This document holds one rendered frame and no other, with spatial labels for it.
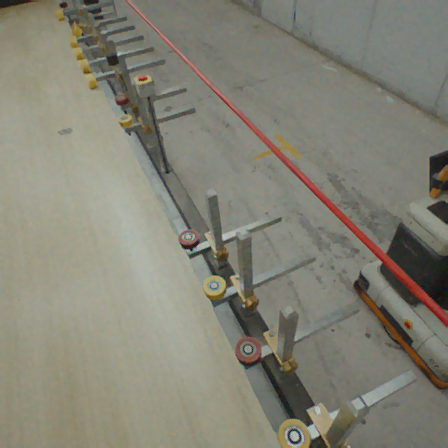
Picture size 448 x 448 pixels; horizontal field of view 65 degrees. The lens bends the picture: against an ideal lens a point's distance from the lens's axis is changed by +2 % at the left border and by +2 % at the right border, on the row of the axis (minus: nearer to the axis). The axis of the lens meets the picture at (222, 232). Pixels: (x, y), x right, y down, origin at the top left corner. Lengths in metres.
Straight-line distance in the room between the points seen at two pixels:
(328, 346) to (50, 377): 1.43
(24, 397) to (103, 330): 0.27
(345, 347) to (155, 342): 1.26
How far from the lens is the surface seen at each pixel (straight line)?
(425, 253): 1.75
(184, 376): 1.10
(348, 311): 1.28
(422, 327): 2.00
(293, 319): 0.94
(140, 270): 1.32
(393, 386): 1.22
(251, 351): 1.11
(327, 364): 2.09
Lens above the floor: 1.92
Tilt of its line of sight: 48 degrees down
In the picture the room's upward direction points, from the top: 7 degrees counter-clockwise
